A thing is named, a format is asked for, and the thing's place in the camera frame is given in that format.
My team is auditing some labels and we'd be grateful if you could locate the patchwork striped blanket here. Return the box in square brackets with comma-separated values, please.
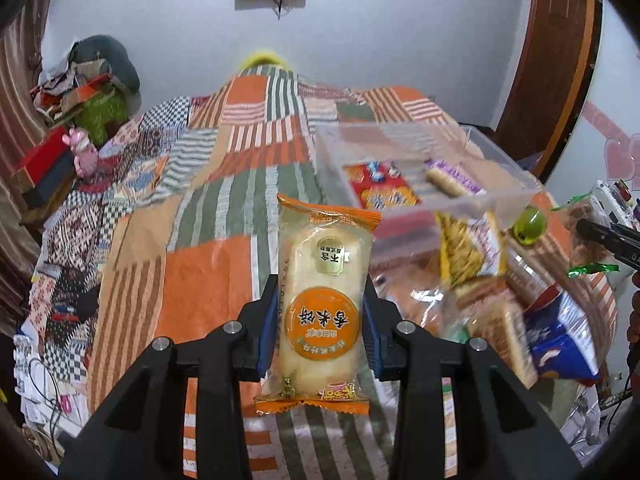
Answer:
[30, 67, 618, 478]

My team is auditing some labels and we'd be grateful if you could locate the orange rice cracker packet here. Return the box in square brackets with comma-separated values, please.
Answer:
[253, 193, 384, 416]

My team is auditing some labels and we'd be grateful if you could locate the pile of clothes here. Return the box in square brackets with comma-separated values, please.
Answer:
[30, 35, 142, 121]

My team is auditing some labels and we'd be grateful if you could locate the clear brown cracker packet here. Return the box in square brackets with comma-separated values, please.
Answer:
[460, 285, 541, 388]

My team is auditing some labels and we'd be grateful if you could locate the red box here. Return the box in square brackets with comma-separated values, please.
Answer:
[12, 127, 76, 186]

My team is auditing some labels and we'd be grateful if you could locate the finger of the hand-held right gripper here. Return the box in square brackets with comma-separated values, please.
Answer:
[575, 217, 640, 268]

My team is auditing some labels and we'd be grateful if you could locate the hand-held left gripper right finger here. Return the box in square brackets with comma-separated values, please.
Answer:
[362, 274, 583, 480]

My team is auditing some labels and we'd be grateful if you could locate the clear plastic storage box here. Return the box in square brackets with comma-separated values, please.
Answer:
[312, 121, 547, 261]

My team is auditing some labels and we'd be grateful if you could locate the person's right hand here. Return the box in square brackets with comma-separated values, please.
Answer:
[626, 269, 640, 348]

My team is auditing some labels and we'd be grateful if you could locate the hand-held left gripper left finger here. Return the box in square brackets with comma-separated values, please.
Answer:
[57, 274, 281, 480]

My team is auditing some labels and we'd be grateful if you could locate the purple wafer packet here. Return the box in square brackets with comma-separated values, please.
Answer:
[424, 159, 486, 198]

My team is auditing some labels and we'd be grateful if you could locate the pink plush toy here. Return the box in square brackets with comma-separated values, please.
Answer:
[62, 127, 101, 178]

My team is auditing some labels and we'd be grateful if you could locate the yellow noodle snack packet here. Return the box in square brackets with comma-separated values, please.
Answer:
[434, 210, 510, 291]

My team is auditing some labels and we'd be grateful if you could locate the clear striped biscuit packet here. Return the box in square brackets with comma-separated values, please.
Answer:
[505, 232, 576, 311]

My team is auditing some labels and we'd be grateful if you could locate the striped brown curtain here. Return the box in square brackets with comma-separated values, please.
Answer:
[0, 0, 56, 341]

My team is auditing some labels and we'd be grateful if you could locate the yellow green pillow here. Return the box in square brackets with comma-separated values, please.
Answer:
[236, 49, 296, 73]

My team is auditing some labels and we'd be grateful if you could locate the small wrapped candy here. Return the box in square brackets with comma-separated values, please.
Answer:
[364, 160, 401, 183]

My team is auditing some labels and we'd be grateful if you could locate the green bag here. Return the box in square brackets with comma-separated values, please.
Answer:
[72, 87, 132, 145]

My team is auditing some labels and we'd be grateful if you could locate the brown wooden door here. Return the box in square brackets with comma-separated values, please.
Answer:
[492, 0, 603, 183]

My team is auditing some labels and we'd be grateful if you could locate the red orange biscuit packet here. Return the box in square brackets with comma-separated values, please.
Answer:
[345, 162, 421, 211]

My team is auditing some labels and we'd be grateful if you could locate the clear green-ended snack packet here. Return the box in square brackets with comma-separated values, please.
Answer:
[550, 195, 621, 281]

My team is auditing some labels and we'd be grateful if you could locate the green round ball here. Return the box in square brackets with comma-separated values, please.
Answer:
[513, 205, 547, 247]

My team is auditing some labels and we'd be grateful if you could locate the black cable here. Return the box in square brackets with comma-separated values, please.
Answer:
[25, 355, 68, 441]

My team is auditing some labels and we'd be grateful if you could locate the blue snack bag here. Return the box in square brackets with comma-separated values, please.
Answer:
[522, 287, 601, 386]

